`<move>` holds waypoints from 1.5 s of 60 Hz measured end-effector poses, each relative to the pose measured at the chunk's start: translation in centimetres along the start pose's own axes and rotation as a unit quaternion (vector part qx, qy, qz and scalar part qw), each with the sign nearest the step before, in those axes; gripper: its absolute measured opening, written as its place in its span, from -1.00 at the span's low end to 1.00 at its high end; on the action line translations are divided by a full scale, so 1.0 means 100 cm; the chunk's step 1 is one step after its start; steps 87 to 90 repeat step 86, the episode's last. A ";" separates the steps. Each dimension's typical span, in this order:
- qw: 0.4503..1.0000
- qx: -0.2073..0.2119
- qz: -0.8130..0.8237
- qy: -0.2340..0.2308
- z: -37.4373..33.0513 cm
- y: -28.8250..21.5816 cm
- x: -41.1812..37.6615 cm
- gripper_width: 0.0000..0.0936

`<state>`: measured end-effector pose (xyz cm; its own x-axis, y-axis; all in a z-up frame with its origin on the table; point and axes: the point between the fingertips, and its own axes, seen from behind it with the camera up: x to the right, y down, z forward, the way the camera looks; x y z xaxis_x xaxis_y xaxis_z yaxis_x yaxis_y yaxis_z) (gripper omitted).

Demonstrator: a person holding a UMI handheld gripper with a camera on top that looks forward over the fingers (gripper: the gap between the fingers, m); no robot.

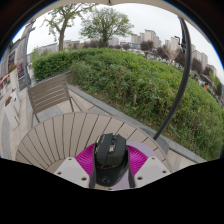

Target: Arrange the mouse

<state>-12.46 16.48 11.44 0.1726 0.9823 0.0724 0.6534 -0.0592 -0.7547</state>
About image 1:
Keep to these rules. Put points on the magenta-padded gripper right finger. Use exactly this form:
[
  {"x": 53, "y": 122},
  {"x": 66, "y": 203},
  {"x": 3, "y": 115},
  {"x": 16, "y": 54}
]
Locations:
[{"x": 151, "y": 169}]

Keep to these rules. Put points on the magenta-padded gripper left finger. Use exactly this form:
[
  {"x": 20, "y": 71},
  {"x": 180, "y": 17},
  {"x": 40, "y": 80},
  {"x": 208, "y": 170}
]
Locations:
[{"x": 71, "y": 170}]

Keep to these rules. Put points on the black computer mouse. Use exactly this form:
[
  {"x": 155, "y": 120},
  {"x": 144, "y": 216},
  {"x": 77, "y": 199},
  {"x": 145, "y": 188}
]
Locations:
[{"x": 110, "y": 156}]

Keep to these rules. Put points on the grey slatted outdoor chair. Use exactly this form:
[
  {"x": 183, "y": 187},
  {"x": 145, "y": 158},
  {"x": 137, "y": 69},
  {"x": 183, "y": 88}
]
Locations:
[{"x": 50, "y": 93}]

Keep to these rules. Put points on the white flower planter box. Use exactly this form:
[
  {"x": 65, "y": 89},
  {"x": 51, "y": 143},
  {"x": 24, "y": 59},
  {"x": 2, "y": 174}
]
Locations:
[{"x": 11, "y": 113}]

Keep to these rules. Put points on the green hedge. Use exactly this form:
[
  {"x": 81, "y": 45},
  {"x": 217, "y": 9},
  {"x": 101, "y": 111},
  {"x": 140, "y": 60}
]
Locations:
[{"x": 140, "y": 80}]

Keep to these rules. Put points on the dark curved umbrella pole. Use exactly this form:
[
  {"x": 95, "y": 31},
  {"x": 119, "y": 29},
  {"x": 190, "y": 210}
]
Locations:
[{"x": 182, "y": 76}]

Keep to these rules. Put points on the grey sign pillar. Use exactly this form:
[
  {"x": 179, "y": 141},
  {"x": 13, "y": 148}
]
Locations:
[{"x": 25, "y": 56}]

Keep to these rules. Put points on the group of beige apartment buildings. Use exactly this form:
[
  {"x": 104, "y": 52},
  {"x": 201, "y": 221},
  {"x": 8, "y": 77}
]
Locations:
[{"x": 150, "y": 36}]

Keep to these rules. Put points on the sparse-leaved tree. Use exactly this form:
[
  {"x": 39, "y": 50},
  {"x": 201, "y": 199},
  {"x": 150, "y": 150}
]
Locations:
[{"x": 61, "y": 33}]

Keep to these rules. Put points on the round-crowned green tree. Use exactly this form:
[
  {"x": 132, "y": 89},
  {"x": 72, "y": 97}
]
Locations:
[{"x": 106, "y": 21}]

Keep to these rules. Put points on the beige umbrella canopy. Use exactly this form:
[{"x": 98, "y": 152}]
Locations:
[{"x": 110, "y": 1}]

